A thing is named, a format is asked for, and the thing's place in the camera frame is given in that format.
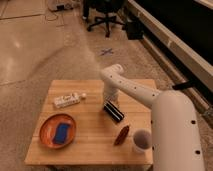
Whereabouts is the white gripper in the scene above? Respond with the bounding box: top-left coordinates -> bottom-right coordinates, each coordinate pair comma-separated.
103,84 -> 118,102

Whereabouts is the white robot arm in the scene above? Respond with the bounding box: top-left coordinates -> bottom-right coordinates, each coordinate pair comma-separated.
100,64 -> 205,171

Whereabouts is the white ceramic cup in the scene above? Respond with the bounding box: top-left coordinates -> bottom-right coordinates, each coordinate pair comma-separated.
133,129 -> 152,154

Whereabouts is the orange ceramic plate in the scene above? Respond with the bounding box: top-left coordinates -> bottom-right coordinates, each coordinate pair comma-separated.
39,113 -> 76,149

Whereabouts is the dark red chili pepper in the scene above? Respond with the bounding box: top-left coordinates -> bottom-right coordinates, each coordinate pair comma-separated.
114,125 -> 130,145

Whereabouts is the white plastic bottle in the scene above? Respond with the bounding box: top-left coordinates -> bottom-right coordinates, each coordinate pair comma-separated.
53,93 -> 86,108

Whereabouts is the black box on floor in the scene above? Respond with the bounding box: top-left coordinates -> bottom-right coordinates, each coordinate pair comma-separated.
126,21 -> 143,40

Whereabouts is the blue sponge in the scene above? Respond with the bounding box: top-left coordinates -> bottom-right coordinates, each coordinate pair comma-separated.
53,123 -> 70,144

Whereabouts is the black office chair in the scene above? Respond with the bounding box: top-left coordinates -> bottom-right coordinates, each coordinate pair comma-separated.
82,0 -> 125,37

